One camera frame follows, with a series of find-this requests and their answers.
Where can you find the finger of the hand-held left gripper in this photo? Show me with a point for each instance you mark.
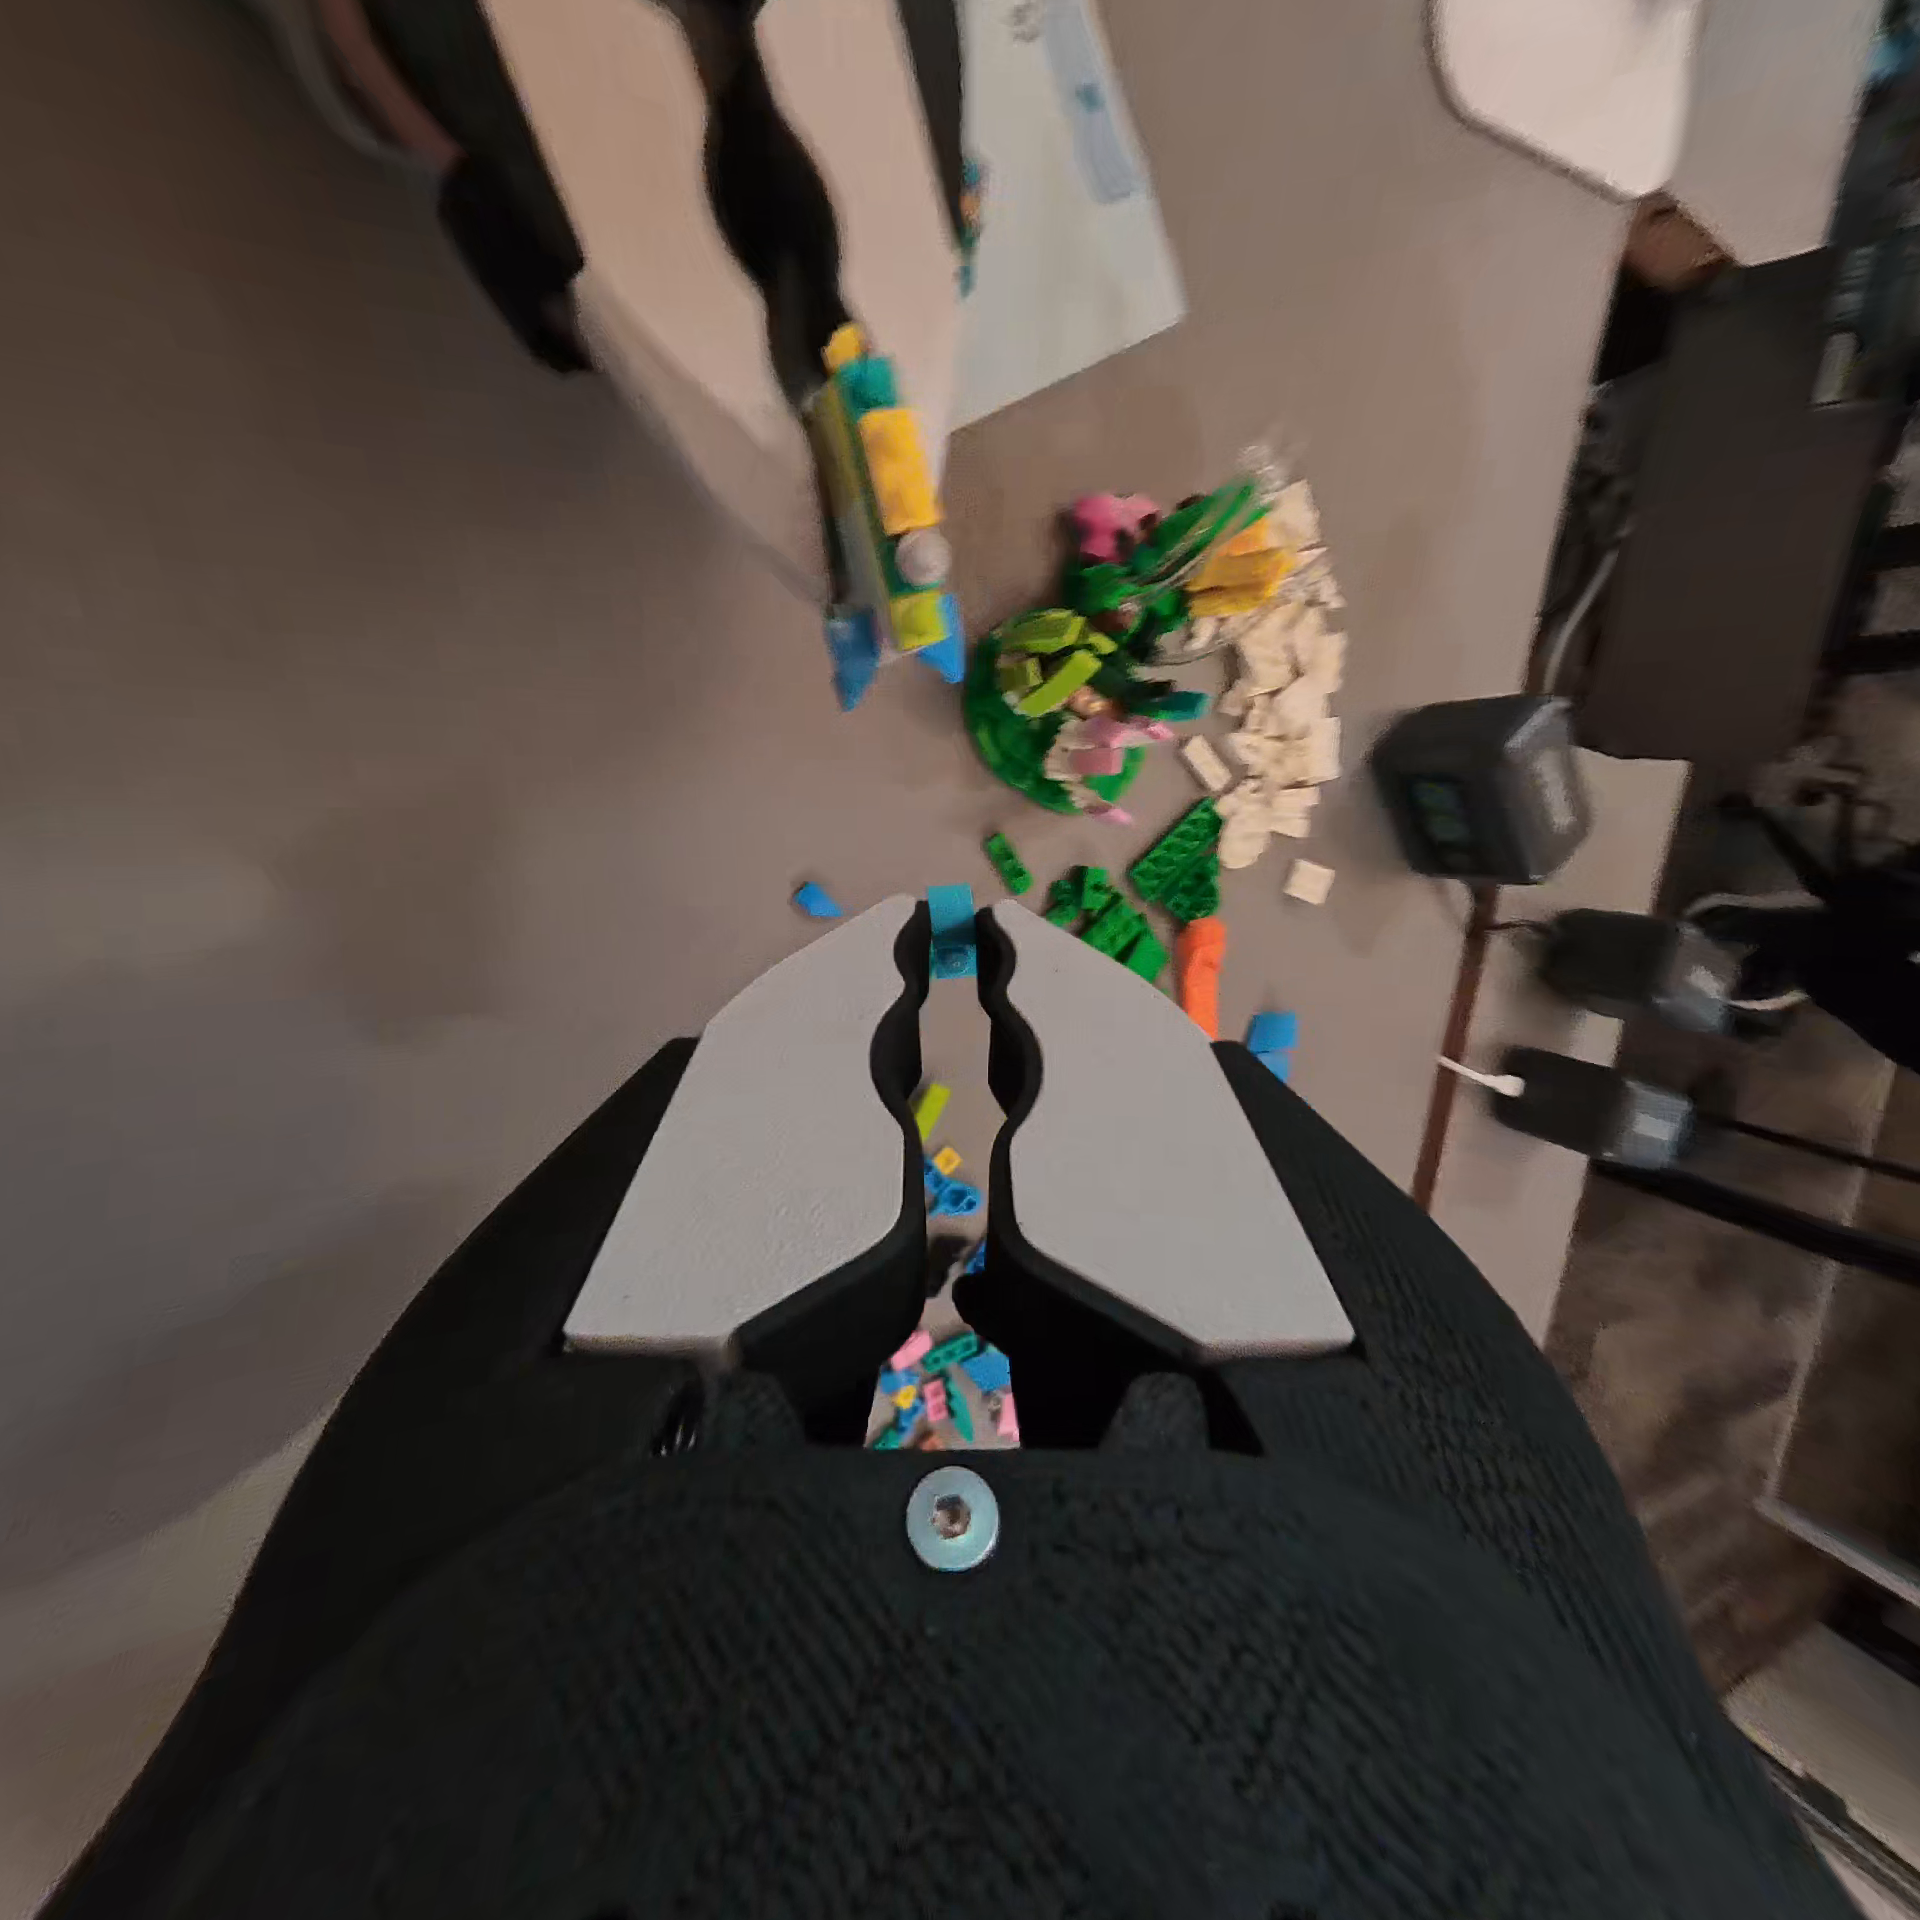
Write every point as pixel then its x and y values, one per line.
pixel 887 181
pixel 660 268

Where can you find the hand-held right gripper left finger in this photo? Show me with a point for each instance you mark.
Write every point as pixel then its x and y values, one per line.
pixel 749 1169

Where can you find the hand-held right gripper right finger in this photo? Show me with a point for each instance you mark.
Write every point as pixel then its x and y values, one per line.
pixel 1154 1169

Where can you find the multicoloured striped brick model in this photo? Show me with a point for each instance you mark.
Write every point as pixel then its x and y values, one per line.
pixel 887 493

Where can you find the small turquoise quarter-round brick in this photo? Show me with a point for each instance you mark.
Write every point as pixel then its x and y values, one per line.
pixel 951 917

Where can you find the white instruction booklet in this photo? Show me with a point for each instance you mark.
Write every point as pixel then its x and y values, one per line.
pixel 1067 225

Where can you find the orange brick separator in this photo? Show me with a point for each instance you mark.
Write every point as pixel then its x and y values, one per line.
pixel 1200 973

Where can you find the blue slope brick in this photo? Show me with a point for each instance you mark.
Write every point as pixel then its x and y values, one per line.
pixel 819 900

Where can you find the pile of green bricks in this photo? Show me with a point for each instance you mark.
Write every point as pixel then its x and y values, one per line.
pixel 1177 864

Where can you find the black charger box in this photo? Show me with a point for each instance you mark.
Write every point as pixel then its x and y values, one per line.
pixel 1593 1119
pixel 1633 960

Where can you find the green brick flower model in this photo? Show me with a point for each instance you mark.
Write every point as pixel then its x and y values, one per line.
pixel 1067 689

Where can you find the black power box green display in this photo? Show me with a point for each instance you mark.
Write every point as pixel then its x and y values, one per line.
pixel 1478 788

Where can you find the white rounded mat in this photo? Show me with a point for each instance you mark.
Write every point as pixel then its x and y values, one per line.
pixel 1576 77

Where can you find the black case white print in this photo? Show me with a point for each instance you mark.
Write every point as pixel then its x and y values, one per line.
pixel 1725 511

